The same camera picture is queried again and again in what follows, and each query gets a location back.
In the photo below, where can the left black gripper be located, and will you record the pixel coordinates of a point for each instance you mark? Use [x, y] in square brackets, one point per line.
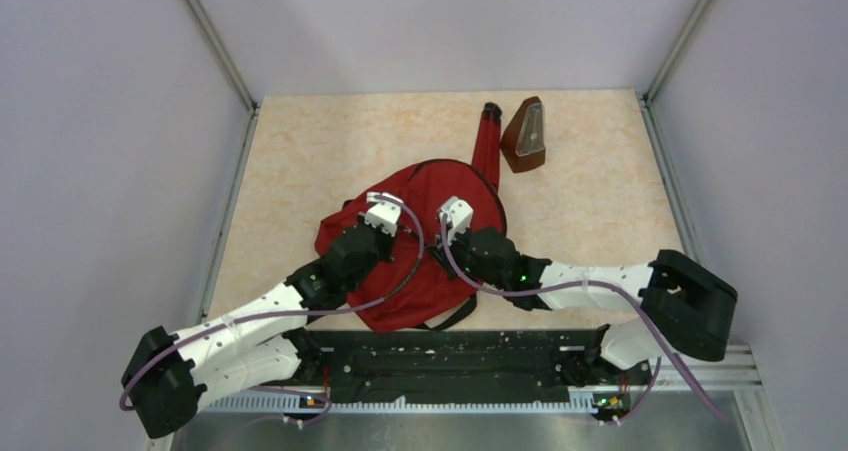
[388, 239]

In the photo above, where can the red student backpack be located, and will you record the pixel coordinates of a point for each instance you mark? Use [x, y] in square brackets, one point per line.
[413, 286]

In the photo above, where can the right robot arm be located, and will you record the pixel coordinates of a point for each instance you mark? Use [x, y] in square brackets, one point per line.
[680, 306]

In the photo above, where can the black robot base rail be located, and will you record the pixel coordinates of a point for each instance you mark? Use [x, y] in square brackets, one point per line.
[454, 367]

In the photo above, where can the brown wooden metronome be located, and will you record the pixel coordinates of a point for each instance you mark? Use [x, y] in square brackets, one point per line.
[523, 141]

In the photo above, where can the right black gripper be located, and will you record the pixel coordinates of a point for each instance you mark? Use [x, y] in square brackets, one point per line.
[440, 251]

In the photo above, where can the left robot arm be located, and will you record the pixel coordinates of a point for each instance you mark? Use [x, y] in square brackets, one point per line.
[173, 375]

